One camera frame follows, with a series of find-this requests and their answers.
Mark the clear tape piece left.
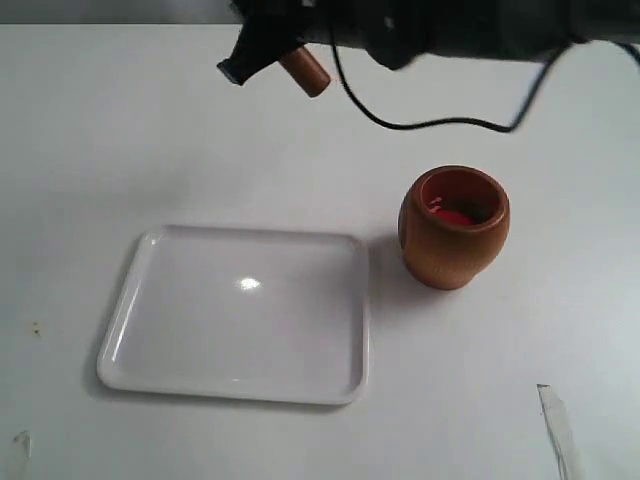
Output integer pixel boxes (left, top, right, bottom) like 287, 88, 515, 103
8, 431, 32, 479

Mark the red object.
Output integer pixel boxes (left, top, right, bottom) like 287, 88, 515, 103
427, 197, 475, 226

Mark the wooden mortar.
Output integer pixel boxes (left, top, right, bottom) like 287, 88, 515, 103
398, 165, 510, 290

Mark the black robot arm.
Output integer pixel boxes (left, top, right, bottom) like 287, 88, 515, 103
218, 0, 639, 85

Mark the brown wooden pestle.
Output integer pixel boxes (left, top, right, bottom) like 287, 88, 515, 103
279, 47, 331, 98

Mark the clear tape strip right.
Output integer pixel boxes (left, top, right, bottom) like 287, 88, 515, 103
537, 384, 584, 480

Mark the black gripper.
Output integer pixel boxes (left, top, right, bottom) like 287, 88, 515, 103
217, 1, 367, 86

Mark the white rectangular plastic tray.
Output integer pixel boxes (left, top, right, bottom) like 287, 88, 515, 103
96, 225, 369, 406

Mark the black cable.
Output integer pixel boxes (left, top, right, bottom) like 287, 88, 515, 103
329, 39, 640, 134

